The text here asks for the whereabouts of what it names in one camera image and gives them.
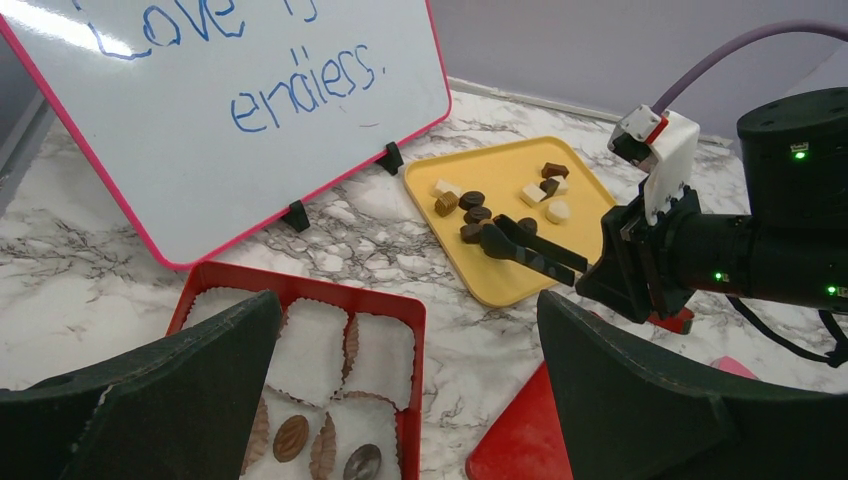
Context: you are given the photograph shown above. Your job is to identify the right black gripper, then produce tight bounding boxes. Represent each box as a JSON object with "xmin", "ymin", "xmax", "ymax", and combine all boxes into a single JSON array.
[{"xmin": 575, "ymin": 185, "xmax": 701, "ymax": 325}]

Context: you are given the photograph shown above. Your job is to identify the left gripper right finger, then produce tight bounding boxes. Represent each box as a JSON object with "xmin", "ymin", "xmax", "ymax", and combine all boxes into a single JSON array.
[{"xmin": 537, "ymin": 290, "xmax": 847, "ymax": 479}]

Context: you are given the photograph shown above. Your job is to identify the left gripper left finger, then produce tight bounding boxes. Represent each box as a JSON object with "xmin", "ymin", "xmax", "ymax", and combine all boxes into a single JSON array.
[{"xmin": 1, "ymin": 291, "xmax": 282, "ymax": 479}]

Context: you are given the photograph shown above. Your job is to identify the brown almond chocolate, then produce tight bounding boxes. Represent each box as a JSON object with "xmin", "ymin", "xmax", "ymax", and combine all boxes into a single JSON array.
[{"xmin": 272, "ymin": 415, "xmax": 310, "ymax": 463}]

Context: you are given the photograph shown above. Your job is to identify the black tweezers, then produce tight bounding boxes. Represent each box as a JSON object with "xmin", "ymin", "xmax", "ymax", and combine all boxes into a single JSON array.
[{"xmin": 480, "ymin": 215, "xmax": 590, "ymax": 286}]

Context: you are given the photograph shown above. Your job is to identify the dark round chocolate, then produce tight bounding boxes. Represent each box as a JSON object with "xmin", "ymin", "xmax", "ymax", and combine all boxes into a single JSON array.
[{"xmin": 342, "ymin": 444, "xmax": 382, "ymax": 480}]

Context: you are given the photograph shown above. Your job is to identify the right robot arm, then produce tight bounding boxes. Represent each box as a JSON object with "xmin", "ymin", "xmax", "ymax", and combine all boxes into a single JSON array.
[{"xmin": 575, "ymin": 87, "xmax": 847, "ymax": 323}]

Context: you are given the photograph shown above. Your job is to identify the red chocolate box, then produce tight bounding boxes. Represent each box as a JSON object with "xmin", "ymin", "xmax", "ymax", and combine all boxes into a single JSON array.
[{"xmin": 168, "ymin": 262, "xmax": 426, "ymax": 479}]

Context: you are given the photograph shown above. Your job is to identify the dark oval chocolate on tray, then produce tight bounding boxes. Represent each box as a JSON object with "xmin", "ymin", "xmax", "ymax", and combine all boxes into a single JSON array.
[{"xmin": 458, "ymin": 190, "xmax": 486, "ymax": 211}]

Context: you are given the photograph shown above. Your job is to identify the white square chocolate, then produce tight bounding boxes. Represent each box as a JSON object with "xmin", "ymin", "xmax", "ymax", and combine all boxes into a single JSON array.
[{"xmin": 432, "ymin": 179, "xmax": 462, "ymax": 198}]

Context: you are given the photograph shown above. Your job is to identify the red box lid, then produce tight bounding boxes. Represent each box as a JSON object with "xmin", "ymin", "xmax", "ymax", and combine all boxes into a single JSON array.
[{"xmin": 464, "ymin": 307, "xmax": 696, "ymax": 480}]

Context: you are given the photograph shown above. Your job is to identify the pink eraser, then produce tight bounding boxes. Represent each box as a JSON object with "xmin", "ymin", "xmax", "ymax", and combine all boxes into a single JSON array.
[{"xmin": 710, "ymin": 356, "xmax": 758, "ymax": 380}]

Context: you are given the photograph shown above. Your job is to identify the yellow plastic tray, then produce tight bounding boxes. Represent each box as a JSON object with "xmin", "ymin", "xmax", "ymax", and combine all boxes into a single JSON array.
[{"xmin": 402, "ymin": 135, "xmax": 619, "ymax": 310}]

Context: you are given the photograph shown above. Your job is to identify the black board stand foot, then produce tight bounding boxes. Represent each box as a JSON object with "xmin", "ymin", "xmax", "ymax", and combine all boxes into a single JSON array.
[{"xmin": 375, "ymin": 142, "xmax": 404, "ymax": 176}]

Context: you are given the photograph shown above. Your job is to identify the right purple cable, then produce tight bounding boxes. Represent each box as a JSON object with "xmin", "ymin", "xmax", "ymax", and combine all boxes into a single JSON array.
[{"xmin": 651, "ymin": 19, "xmax": 848, "ymax": 117}]

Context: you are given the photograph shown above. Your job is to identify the white board with pink frame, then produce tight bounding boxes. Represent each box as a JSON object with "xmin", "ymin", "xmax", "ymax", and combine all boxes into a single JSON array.
[{"xmin": 1, "ymin": 1, "xmax": 452, "ymax": 269}]

